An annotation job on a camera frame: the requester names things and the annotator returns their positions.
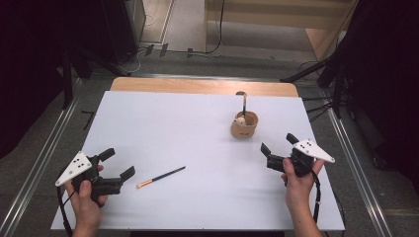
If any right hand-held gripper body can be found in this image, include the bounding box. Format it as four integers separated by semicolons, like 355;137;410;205
266;138;336;178

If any makeup brush round beige tip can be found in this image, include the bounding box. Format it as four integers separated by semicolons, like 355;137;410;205
135;166;187;190

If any right hand-held gripper cable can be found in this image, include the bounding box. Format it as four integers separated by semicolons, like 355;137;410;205
310;170;323;225

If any black hanging cable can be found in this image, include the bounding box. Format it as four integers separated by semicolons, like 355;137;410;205
188;0;227;55

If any tan brush holder cup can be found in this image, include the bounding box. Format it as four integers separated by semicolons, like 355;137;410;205
230;111;260;139

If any person's right hand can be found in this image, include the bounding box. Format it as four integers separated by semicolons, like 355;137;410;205
281;158;325;208

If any black curtain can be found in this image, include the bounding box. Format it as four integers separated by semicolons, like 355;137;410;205
342;0;419;191
0;0;110;159

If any black cabinet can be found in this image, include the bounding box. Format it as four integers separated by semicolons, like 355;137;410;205
100;0;147;64

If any left hand-held gripper cable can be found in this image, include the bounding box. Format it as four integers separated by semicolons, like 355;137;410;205
56;186;76;237

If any black metal stand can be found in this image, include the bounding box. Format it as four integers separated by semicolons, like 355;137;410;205
60;45;131;111
280;55;351;119

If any hand-held gripper cable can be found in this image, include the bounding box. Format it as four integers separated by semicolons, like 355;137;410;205
56;186;76;237
310;170;323;225

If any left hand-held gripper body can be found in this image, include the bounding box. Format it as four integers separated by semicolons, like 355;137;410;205
54;150;125;203

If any person's left hand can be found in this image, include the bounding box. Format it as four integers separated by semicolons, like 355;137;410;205
63;178;109;229

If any cream wooden cabinet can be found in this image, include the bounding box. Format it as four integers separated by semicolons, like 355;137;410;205
204;0;359;62

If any metal floor rail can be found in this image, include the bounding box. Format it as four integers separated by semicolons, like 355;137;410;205
324;105;394;237
0;95;82;237

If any white floor cable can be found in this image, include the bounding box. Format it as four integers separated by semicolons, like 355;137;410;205
126;13;156;74

